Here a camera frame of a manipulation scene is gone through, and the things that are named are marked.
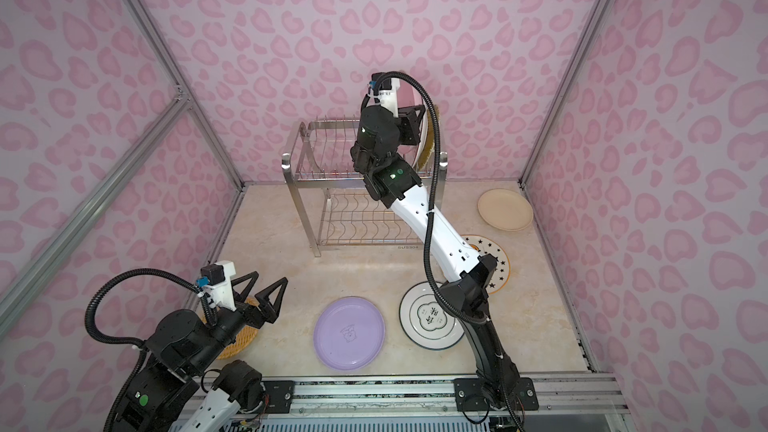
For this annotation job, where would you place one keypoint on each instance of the purple bear plate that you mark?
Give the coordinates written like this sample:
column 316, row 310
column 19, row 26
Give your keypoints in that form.
column 349, row 334

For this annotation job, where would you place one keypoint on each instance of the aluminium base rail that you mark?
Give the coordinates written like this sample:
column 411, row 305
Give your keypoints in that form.
column 557, row 401

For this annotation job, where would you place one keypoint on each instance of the white plate dark rim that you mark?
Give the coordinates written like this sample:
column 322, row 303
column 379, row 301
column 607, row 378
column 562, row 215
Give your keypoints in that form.
column 424, row 321

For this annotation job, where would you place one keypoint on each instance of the pink bear plate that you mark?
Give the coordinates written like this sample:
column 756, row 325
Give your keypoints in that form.
column 410, row 104

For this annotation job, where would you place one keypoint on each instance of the brown woven bamboo plate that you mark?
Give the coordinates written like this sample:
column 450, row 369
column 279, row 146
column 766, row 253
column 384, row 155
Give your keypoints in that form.
column 244, row 337

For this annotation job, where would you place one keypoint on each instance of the white plate orange sunburst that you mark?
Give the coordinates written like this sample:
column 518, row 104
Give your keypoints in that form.
column 423, row 129

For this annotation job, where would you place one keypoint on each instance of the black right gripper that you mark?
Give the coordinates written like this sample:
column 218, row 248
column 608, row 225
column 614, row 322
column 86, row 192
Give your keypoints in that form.
column 412, row 121

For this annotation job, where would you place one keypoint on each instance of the green rimmed woven bamboo plate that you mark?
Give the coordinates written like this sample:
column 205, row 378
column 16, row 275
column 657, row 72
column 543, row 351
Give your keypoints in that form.
column 429, row 152

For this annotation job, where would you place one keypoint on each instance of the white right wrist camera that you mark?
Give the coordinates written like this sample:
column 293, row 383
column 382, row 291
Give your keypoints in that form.
column 386, row 95

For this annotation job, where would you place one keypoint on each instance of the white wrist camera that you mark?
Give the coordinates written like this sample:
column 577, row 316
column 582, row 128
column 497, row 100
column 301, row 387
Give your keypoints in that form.
column 386, row 95
column 216, row 285

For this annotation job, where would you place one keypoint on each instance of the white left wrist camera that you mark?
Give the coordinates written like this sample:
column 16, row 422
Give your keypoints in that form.
column 216, row 285

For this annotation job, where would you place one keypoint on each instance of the stainless steel dish rack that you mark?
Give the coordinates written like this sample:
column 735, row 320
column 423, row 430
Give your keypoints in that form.
column 332, row 204

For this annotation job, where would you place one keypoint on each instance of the cream round plate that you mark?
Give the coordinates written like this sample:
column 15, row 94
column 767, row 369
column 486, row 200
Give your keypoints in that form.
column 505, row 210

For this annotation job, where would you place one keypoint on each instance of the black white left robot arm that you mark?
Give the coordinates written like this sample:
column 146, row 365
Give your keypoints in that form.
column 174, row 361

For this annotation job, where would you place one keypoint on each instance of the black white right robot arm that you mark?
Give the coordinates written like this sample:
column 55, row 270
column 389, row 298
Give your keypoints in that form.
column 457, row 274

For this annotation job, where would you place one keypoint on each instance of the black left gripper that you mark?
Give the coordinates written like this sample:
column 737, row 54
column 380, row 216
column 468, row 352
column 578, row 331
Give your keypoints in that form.
column 257, row 318

